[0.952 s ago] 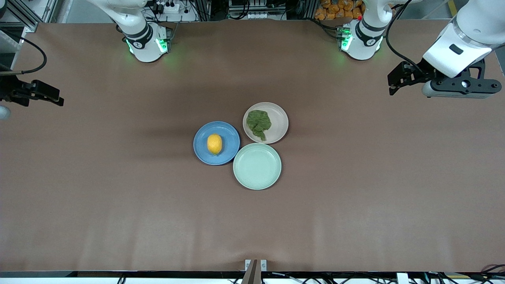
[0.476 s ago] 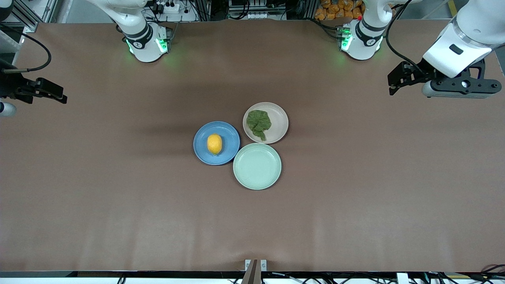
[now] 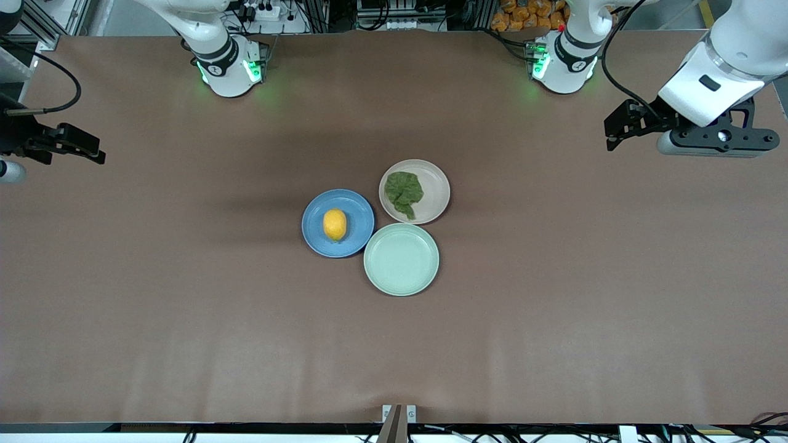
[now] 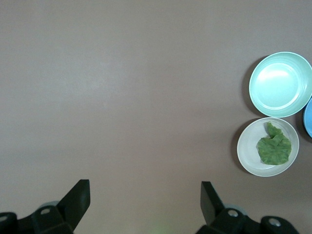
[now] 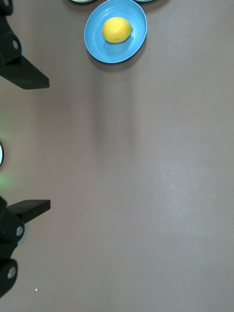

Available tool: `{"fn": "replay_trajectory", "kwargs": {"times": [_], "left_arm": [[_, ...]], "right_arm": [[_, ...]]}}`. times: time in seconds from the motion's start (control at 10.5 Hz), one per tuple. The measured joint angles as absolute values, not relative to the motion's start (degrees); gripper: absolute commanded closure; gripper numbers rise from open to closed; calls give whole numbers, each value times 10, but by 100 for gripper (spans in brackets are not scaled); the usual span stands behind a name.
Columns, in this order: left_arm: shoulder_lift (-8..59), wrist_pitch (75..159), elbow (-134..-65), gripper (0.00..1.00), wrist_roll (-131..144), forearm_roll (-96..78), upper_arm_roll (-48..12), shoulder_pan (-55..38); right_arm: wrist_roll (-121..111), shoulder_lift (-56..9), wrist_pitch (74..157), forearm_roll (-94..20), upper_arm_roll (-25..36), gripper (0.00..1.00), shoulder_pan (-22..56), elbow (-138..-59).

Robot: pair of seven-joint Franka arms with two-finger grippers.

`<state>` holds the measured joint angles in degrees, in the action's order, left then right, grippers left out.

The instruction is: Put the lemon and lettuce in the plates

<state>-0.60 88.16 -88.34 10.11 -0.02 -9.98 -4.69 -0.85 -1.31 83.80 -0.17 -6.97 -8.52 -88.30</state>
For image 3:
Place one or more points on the green lettuce leaf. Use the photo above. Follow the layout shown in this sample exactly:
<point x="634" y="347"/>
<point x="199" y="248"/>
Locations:
<point x="404" y="192"/>

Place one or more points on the aluminium frame profile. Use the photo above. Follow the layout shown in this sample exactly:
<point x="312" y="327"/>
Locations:
<point x="49" y="27"/>

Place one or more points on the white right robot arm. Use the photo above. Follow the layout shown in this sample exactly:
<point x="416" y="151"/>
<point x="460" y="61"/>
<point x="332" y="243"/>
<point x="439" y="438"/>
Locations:
<point x="228" y="77"/>

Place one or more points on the blue plate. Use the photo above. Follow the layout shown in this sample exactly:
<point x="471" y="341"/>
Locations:
<point x="357" y="215"/>

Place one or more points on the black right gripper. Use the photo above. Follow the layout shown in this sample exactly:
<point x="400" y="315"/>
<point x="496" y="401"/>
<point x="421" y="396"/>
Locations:
<point x="17" y="133"/>

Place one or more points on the pale green plate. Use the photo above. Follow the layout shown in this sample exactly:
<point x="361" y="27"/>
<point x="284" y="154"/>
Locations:
<point x="401" y="259"/>

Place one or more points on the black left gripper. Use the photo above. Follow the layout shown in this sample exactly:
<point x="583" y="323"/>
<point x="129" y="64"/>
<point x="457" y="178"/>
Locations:
<point x="651" y="116"/>

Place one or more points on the orange snack bag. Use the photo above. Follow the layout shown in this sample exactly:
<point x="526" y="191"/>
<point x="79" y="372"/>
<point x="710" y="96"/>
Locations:
<point x="523" y="15"/>

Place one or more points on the white power strip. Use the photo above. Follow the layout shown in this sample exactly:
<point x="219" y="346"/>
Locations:
<point x="263" y="11"/>

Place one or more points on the yellow lemon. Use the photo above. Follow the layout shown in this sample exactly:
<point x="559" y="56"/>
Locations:
<point x="335" y="225"/>

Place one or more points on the brown table mat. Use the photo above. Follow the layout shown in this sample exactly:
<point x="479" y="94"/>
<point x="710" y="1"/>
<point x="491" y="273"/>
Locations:
<point x="394" y="351"/>

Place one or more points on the beige plate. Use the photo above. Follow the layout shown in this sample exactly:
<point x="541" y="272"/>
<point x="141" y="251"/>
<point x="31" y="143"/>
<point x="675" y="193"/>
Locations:
<point x="436" y="184"/>

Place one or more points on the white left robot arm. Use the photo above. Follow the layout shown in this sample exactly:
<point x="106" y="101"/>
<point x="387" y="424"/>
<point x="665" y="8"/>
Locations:
<point x="566" y="71"/>

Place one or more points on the metal bracket with brown post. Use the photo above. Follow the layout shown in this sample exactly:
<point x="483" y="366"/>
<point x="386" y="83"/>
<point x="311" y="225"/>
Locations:
<point x="398" y="421"/>

